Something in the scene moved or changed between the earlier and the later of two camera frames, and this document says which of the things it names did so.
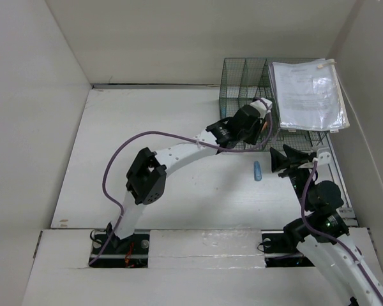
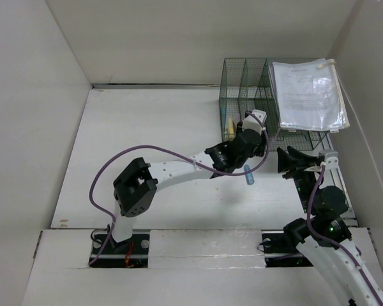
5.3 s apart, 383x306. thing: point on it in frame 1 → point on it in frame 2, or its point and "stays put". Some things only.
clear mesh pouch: x=309 y=95 stays put
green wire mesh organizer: x=243 y=81 stays put
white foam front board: x=206 y=249 stays put
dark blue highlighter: x=257 y=171 → x=249 y=176
